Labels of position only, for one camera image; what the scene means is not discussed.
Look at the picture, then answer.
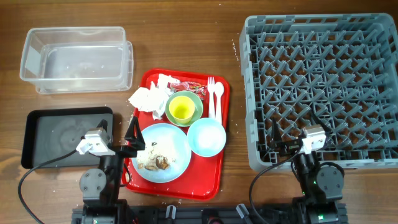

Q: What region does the light blue plate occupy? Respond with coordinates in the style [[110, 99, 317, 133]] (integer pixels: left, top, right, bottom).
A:
[[131, 123, 192, 184]]

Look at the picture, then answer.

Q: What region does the grey dishwasher rack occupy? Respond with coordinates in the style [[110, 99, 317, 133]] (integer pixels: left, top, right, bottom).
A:
[[239, 13, 397, 171]]

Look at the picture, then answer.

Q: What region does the red serving tray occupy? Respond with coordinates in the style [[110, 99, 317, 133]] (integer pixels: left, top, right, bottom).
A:
[[121, 68, 230, 201]]

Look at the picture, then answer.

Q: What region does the red snack wrapper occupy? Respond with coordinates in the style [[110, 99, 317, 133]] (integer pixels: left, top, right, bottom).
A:
[[168, 81, 207, 100]]

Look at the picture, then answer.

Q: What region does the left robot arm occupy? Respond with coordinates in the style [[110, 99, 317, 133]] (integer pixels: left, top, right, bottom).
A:
[[72, 117, 146, 224]]

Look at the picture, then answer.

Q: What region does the light blue bowl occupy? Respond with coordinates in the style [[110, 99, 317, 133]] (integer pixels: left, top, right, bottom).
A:
[[187, 118, 226, 157]]

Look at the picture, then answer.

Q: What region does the white plastic spoon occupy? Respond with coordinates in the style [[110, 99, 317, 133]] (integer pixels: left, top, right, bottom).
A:
[[215, 82, 224, 124]]

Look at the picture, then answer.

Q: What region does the white plastic fork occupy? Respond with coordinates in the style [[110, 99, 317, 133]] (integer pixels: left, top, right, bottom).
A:
[[207, 77, 215, 119]]

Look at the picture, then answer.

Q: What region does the black tray bin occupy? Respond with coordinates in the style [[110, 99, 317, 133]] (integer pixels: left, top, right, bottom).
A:
[[21, 106, 114, 169]]

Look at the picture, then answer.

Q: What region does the yellow cup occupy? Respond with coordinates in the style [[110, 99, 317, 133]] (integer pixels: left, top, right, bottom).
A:
[[167, 96, 195, 125]]

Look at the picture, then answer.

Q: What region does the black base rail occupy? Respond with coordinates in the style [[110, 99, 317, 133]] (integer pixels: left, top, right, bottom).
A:
[[71, 203, 349, 224]]

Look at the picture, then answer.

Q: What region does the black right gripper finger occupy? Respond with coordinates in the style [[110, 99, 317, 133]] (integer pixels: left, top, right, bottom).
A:
[[271, 118, 282, 143], [310, 110, 332, 134]]

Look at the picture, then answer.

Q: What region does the clear plastic bin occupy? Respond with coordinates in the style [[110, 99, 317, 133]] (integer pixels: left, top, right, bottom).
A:
[[19, 27, 134, 94]]

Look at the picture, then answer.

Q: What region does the white napkin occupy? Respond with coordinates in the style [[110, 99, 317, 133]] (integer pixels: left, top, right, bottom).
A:
[[128, 73, 180, 120]]

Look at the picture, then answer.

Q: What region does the green bowl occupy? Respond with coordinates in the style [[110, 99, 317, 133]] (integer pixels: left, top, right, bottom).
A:
[[165, 91, 203, 127]]

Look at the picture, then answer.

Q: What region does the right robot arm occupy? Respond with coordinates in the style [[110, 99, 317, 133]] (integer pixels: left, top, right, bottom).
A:
[[271, 111, 345, 223]]

